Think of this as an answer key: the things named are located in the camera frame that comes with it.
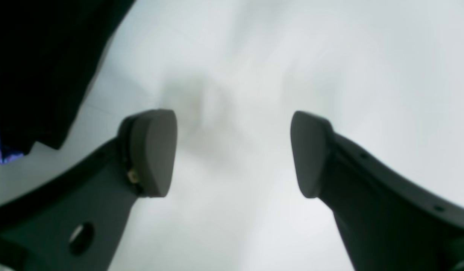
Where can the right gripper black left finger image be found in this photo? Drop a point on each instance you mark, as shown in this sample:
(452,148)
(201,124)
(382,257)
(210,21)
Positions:
(75,221)

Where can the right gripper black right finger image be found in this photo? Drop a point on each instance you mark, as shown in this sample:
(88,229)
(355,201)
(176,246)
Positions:
(386,222)

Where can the black printed T-shirt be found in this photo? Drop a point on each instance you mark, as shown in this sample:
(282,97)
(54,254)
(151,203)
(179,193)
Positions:
(50,50)

